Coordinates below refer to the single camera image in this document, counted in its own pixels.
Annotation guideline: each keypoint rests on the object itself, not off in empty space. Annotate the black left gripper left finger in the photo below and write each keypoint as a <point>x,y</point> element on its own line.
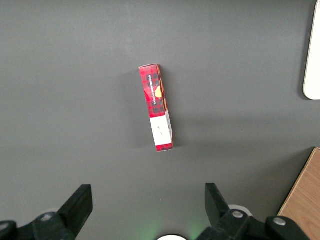
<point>72,215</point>

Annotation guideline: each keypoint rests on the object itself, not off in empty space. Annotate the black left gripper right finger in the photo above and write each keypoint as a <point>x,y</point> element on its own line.
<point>220,220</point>

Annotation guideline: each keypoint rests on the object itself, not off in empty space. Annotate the red tartan cookie box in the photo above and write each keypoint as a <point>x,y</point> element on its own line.
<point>156,107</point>

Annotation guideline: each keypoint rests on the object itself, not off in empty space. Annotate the wooden two-drawer cabinet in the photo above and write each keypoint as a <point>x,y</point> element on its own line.
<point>305,195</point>

